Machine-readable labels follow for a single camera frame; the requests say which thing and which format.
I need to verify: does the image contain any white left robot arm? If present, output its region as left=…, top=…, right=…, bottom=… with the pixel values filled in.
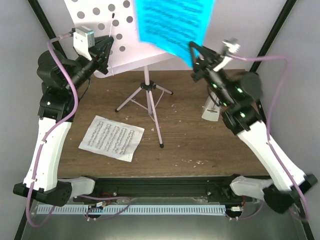
left=13, top=35, right=114, bottom=207

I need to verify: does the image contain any black corner post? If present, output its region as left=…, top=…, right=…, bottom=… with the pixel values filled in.
left=26, top=0, right=63, bottom=56
left=248, top=0, right=298, bottom=75

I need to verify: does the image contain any black left corner post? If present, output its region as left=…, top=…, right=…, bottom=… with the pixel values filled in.
left=26, top=0, right=63, bottom=56

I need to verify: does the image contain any white metronome body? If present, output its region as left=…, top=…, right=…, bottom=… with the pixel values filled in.
left=201, top=97, right=221, bottom=122

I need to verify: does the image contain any white perforated stand tray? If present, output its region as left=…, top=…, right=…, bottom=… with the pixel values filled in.
left=64, top=0, right=174, bottom=76

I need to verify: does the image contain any light blue slotted cable duct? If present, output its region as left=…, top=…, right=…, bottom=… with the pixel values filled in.
left=52, top=204, right=226, bottom=216

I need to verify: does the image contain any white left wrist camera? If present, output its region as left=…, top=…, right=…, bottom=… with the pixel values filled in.
left=73, top=26, right=95, bottom=61

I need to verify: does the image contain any white sheet music page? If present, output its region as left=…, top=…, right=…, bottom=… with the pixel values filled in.
left=78, top=115, right=145, bottom=163

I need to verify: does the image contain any black front mounting rail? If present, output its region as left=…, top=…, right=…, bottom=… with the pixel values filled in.
left=88, top=176, right=244, bottom=204

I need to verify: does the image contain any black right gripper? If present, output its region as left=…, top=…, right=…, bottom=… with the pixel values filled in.
left=189, top=41, right=235, bottom=108

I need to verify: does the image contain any black right corner post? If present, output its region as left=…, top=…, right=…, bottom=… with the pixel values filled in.
left=248, top=0, right=298, bottom=75

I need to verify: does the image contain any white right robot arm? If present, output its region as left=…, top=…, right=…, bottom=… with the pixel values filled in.
left=188, top=40, right=318, bottom=214

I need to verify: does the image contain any blue sheet music folder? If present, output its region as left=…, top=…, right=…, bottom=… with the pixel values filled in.
left=134, top=0, right=215, bottom=68

